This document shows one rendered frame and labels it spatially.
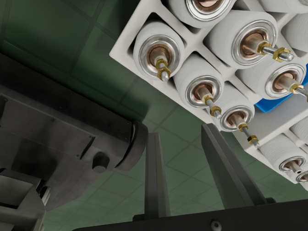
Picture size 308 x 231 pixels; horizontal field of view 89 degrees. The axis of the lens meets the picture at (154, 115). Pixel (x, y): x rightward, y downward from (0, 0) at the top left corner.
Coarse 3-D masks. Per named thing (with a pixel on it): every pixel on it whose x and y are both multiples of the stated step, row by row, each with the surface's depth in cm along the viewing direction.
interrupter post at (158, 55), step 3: (159, 51) 28; (156, 54) 27; (159, 54) 26; (162, 54) 26; (156, 57) 26; (159, 57) 26; (162, 57) 26; (165, 57) 26; (156, 60) 26; (165, 60) 26
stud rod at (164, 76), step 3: (162, 63) 24; (159, 66) 24; (162, 66) 23; (162, 72) 21; (165, 72) 21; (162, 75) 21; (165, 75) 20; (162, 78) 20; (165, 78) 20; (168, 78) 20; (165, 81) 21
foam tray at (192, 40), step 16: (144, 0) 29; (160, 0) 30; (240, 0) 31; (256, 0) 30; (144, 16) 31; (160, 16) 31; (288, 16) 32; (128, 32) 32; (176, 32) 42; (192, 32) 35; (208, 32) 33; (112, 48) 34; (128, 48) 38; (192, 48) 35; (288, 48) 36; (128, 64) 36; (224, 64) 40; (160, 80) 39; (224, 80) 39; (240, 80) 49; (176, 96) 41; (256, 96) 43; (192, 112) 45
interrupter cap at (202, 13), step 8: (184, 0) 24; (192, 0) 24; (200, 0) 24; (224, 0) 24; (192, 8) 24; (200, 8) 24; (208, 8) 24; (216, 8) 24; (224, 8) 24; (192, 16) 25; (200, 16) 25; (208, 16) 25; (216, 16) 25
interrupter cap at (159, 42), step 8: (152, 40) 27; (160, 40) 27; (168, 40) 27; (144, 48) 27; (152, 48) 27; (160, 48) 28; (168, 48) 27; (176, 48) 27; (144, 56) 28; (152, 56) 28; (168, 56) 29; (176, 56) 28; (144, 64) 29; (152, 64) 29; (168, 64) 29; (176, 64) 29; (152, 72) 30
